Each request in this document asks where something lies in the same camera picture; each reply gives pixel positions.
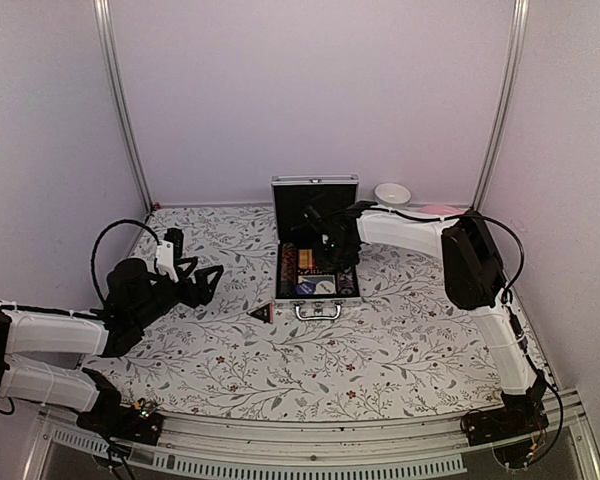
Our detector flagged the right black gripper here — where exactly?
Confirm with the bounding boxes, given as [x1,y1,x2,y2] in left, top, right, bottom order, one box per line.
[313,237,360,271]

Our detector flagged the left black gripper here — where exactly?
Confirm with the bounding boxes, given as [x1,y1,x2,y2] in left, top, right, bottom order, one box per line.
[132,257,223,331]

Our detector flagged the red playing card deck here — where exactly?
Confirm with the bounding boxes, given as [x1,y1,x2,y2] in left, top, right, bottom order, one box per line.
[297,249,317,270]

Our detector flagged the aluminium poker case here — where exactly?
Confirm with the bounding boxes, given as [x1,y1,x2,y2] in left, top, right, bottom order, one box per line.
[271,174,361,322]

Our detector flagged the triangular all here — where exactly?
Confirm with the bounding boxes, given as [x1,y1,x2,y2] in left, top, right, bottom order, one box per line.
[248,303,274,324]

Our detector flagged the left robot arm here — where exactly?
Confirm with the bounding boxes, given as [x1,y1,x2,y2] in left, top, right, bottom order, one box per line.
[0,257,224,434]

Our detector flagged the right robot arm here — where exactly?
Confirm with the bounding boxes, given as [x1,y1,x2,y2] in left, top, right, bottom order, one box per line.
[304,201,546,436]

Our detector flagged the right poker chip row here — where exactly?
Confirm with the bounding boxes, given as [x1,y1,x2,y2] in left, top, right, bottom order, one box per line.
[336,270,358,297]

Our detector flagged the poker chip row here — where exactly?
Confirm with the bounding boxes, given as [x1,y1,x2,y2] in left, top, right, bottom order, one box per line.
[279,243,297,297]
[336,270,358,297]

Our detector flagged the white dealer chip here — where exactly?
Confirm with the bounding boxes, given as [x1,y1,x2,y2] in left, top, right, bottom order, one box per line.
[314,280,336,295]

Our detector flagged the blue playing card deck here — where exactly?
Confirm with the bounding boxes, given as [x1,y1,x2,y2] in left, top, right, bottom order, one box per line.
[298,274,335,284]

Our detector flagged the blue small blind chip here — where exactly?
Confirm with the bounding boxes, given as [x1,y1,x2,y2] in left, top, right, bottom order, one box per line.
[296,282,316,296]

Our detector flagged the left poker chip row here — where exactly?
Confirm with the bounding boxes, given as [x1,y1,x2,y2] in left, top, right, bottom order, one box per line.
[279,243,297,297]

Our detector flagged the white bowl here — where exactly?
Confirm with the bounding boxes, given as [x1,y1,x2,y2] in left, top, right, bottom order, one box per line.
[374,183,412,207]

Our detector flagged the pink plate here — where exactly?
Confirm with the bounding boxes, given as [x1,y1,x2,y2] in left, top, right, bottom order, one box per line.
[419,205,463,216]

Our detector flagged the floral table cloth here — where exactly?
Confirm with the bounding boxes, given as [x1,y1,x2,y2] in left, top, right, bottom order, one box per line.
[84,206,543,422]

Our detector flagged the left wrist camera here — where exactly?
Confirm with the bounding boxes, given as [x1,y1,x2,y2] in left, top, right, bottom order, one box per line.
[154,227,184,282]

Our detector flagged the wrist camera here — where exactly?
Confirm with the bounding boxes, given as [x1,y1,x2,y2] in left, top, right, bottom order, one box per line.
[154,227,184,282]
[303,205,328,235]

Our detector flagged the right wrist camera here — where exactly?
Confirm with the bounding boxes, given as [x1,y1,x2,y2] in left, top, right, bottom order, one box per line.
[303,205,328,235]

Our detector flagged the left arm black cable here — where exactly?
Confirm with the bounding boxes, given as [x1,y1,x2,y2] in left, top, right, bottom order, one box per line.
[89,218,162,306]

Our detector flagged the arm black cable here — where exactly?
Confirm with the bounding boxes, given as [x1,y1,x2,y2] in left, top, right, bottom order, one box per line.
[89,218,162,306]
[389,207,565,466]

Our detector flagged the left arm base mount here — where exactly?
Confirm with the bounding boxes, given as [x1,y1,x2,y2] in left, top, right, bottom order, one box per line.
[76,397,164,446]

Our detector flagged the front aluminium rail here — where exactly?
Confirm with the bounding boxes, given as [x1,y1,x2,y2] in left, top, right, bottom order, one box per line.
[23,389,600,479]

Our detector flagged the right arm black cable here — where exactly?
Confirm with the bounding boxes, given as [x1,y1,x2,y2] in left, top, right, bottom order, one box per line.
[389,207,565,466]

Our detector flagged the right aluminium frame post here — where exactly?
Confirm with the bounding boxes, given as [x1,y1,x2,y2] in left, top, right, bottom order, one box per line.
[471,0,530,210]

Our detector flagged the aluminium frame post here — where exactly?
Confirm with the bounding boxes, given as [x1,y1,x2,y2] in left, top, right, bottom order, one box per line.
[471,0,530,210]
[93,0,154,213]

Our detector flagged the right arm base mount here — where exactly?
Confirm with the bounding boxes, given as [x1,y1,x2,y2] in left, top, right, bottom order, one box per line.
[460,394,549,446]

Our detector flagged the left aluminium frame post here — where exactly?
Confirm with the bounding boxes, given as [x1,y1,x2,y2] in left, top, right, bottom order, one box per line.
[93,0,154,213]

